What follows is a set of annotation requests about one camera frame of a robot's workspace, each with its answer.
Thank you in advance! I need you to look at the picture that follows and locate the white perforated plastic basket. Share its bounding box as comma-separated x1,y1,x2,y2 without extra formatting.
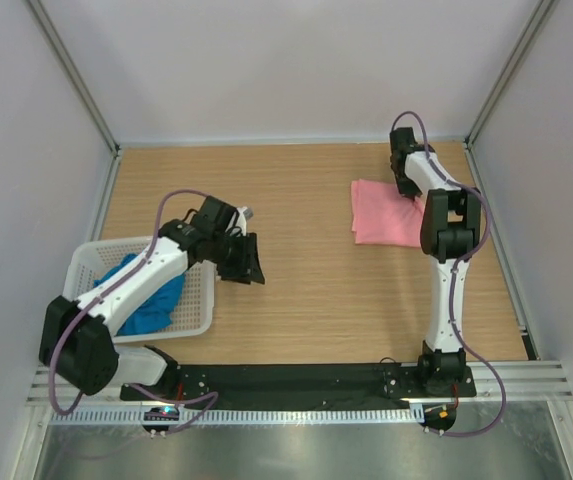
63,236,215,344

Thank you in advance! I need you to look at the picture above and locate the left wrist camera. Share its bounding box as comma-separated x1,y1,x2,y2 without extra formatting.
233,206,254,235

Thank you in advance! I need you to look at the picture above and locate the pink t shirt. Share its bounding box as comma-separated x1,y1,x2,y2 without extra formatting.
351,179,424,248

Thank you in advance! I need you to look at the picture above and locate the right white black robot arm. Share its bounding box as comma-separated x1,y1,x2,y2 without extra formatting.
389,127,481,396

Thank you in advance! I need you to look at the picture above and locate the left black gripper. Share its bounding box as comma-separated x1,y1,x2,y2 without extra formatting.
208,230,264,285

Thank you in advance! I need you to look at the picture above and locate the left aluminium frame post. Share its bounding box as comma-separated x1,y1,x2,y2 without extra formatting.
25,0,120,157

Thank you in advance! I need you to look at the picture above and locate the right aluminium frame post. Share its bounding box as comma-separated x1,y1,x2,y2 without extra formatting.
464,0,559,150

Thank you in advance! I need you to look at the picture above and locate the aluminium frame post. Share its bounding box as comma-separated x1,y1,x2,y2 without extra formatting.
25,0,120,157
464,0,559,150

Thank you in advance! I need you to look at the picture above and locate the blue t shirt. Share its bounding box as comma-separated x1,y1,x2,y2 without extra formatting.
117,274,185,336

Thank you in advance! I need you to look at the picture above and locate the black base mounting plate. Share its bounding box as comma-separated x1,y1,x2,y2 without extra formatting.
144,357,477,412

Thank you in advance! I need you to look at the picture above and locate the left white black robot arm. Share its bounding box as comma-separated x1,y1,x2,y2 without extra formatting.
38,195,265,400

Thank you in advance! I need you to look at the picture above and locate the aluminium front rail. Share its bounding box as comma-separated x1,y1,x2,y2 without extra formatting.
25,361,573,407

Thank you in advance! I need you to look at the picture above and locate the white slotted cable duct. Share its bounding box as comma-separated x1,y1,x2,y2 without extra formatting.
50,404,424,427

